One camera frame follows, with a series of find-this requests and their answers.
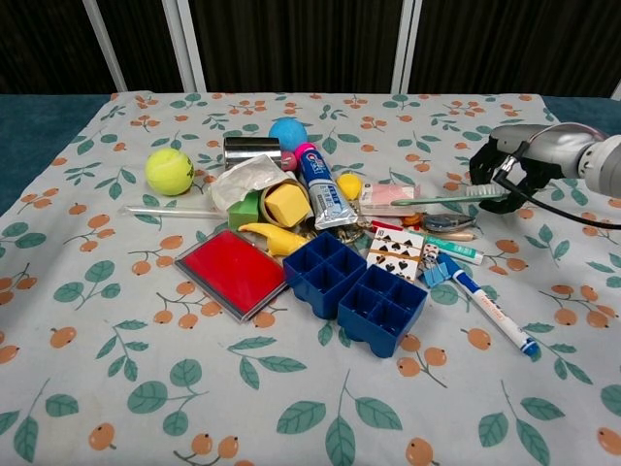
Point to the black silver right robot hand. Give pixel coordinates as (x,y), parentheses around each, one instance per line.
(548,143)

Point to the green toothbrush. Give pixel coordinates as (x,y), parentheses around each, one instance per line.
(436,199)

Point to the wooden stick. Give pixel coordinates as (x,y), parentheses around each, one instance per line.
(458,237)

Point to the green white small tube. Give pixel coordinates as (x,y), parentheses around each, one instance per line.
(456,248)

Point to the white dice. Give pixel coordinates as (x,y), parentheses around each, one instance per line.
(431,253)

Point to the pink white small box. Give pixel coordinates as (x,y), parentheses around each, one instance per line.
(393,194)

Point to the blue white marker pen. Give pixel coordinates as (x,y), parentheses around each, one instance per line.
(490,306)

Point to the blue binder clip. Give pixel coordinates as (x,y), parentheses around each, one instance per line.
(434,275)

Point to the red and white box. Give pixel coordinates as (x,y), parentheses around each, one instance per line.
(383,223)

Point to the banded playing cards deck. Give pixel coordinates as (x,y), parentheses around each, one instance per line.
(393,255)

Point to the metal key bunch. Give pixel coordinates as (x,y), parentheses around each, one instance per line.
(349,233)

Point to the blue white toothpaste tube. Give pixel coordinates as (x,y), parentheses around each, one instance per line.
(322,189)

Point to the blue four-compartment block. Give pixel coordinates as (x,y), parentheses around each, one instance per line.
(324,276)
(383,315)

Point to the blue ball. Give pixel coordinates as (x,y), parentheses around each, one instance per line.
(287,135)

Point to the brown tape roll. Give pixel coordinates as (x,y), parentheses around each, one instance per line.
(284,181)

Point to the yellow foam block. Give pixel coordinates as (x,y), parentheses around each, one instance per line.
(286,206)

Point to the yellow banana toy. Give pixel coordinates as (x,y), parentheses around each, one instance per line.
(281,238)

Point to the shiny steel cup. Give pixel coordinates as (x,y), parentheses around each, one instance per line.
(252,148)

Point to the white plastic packet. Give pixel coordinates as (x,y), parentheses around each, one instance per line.
(242,182)

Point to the green block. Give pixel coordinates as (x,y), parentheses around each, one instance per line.
(245,212)

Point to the red ink pad case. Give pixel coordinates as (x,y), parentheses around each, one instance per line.
(233,272)

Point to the yellow-green tennis ball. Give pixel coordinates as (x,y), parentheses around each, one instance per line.
(170,171)

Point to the clear plastic tube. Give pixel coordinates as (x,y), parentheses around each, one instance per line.
(165,210)

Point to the floral print table cloth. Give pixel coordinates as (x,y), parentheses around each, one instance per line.
(194,388)

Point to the white partition post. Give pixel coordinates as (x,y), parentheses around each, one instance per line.
(406,46)
(104,46)
(184,46)
(616,89)

